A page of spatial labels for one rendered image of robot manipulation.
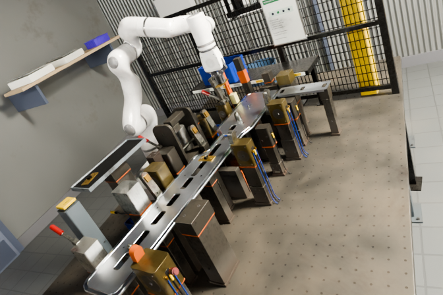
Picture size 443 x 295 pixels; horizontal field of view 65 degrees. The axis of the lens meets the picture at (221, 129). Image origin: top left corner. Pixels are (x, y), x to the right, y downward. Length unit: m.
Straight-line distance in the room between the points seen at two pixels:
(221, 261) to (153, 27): 1.04
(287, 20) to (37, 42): 3.23
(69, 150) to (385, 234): 3.86
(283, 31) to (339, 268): 1.45
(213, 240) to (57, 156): 3.39
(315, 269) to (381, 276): 0.21
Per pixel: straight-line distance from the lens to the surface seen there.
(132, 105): 1.91
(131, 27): 1.72
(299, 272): 1.36
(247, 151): 1.49
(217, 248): 1.35
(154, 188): 1.53
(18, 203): 4.27
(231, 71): 2.28
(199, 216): 1.24
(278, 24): 2.26
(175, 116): 1.69
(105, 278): 1.30
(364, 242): 1.40
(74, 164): 4.64
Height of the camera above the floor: 1.73
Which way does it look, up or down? 24 degrees down
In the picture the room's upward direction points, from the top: 24 degrees counter-clockwise
